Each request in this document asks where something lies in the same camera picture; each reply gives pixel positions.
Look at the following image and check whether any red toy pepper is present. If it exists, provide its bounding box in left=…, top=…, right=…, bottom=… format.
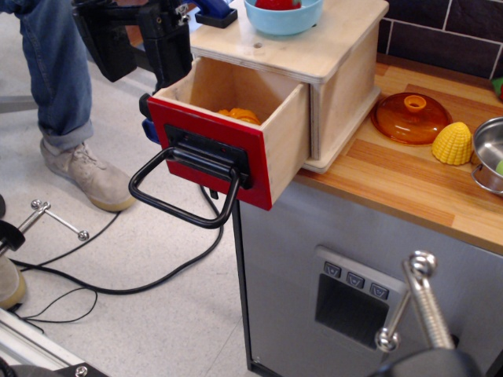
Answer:
left=255, top=0, right=302, bottom=11

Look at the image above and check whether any aluminium frame rail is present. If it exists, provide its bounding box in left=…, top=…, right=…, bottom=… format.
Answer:
left=1, top=309, right=104, bottom=376

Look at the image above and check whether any right metal clamp screw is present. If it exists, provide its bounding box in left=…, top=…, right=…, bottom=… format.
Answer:
left=374, top=251, right=484, bottom=377

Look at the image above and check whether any green toy in pot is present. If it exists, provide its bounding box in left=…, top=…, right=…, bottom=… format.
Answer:
left=495, top=161, right=503, bottom=176

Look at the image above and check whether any wooden drawer with red front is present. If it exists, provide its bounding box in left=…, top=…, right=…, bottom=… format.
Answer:
left=153, top=57, right=310, bottom=210

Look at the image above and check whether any beige sneaker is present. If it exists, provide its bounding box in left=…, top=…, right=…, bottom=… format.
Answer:
left=40, top=140, right=135, bottom=212

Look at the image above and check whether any stainless steel pot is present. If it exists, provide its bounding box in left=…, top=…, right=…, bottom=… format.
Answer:
left=471, top=117, right=502, bottom=196

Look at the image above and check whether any green toy at right edge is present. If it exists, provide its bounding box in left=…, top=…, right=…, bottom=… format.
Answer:
left=490, top=77, right=503, bottom=101

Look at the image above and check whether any blue clamp on box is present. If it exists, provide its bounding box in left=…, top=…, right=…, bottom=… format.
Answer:
left=189, top=0, right=238, bottom=28

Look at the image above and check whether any thin black cable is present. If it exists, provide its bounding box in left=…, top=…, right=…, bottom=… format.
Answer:
left=15, top=287, right=98, bottom=324

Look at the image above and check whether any wooden box housing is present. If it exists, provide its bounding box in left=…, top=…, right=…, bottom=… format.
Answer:
left=190, top=1, right=389, bottom=173

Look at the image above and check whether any black cable on floor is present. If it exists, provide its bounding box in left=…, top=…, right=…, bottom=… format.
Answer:
left=9, top=186, right=225, bottom=295

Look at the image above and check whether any blue clamp behind drawer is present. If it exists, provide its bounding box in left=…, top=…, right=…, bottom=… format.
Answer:
left=141, top=119, right=160, bottom=145

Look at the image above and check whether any amber glass pot lid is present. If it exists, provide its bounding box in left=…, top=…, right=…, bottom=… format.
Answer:
left=370, top=93, right=453, bottom=146

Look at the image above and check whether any yellow toy corn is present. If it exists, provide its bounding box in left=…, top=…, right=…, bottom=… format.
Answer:
left=431, top=122, right=472, bottom=166

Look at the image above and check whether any grey toy kitchen cabinet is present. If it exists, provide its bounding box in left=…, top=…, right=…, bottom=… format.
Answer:
left=233, top=182, right=502, bottom=376

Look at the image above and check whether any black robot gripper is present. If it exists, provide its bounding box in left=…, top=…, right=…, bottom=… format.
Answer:
left=71, top=0, right=194, bottom=121

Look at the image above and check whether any black metal drawer handle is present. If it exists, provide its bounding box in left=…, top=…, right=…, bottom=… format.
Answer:
left=129, top=146, right=244, bottom=229

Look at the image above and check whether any light blue bowl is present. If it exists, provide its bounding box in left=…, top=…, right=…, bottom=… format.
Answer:
left=244, top=1, right=324, bottom=36

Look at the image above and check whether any metal clamp screw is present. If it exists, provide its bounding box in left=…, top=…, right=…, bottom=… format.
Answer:
left=0, top=199, right=90, bottom=258
left=374, top=251, right=484, bottom=377

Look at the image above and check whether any orange toy in drawer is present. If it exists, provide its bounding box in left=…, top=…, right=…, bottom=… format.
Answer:
left=218, top=108, right=262, bottom=126

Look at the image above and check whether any left metal clamp screw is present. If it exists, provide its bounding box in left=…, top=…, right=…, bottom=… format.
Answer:
left=0, top=199, right=90, bottom=258

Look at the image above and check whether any person leg in jeans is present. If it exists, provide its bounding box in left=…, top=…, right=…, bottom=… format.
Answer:
left=1, top=0, right=94, bottom=151

